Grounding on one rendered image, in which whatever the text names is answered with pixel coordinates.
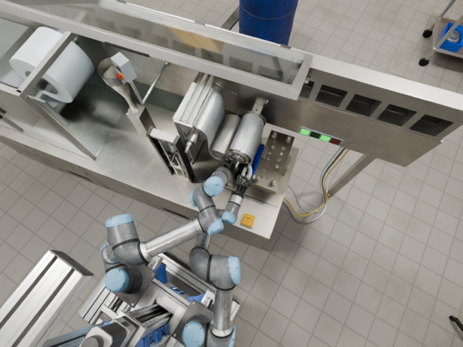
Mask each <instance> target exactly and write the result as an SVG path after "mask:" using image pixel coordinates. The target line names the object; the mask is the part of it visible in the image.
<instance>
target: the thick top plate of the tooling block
mask: <svg viewBox="0 0 463 347"><path fill-rule="evenodd" d="M273 132H276V133H277V137H276V138H272V137H271V135H272V133H273ZM288 136H289V135H286V134H283V133H280V132H277V131H274V130H271V132H270V135H269V137H268V140H267V143H266V145H267V146H269V148H268V150H267V153H266V156H265V159H264V160H262V159H260V161H259V163H258V166H257V169H256V172H255V174H254V175H255V176H259V177H260V182H259V183H256V182H255V181H254V180H253V179H252V182H251V187H255V188H257V189H260V190H263V191H266V192H268V193H272V194H274V195H275V194H276V191H277V188H278V185H279V182H280V179H281V177H282V173H283V171H284V168H285V165H286V162H287V159H288V156H289V153H290V151H291V147H292V145H293V142H294V138H295V137H293V136H290V137H291V142H290V143H286V142H285V139H286V138H287V137H288ZM255 178H256V177H255ZM272 180H275V181H276V186H275V187H271V186H270V182H271V181H272Z"/></svg>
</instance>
